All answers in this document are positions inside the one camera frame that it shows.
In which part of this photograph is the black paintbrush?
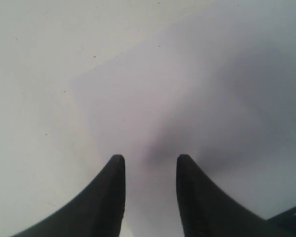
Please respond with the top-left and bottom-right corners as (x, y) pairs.
(267, 206), (296, 223)

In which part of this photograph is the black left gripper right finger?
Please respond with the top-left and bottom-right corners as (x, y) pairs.
(176, 155), (291, 237)

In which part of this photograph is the white paper with square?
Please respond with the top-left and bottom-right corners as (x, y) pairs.
(71, 0), (296, 237)

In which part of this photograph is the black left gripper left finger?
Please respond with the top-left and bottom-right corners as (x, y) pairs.
(17, 155), (126, 237)

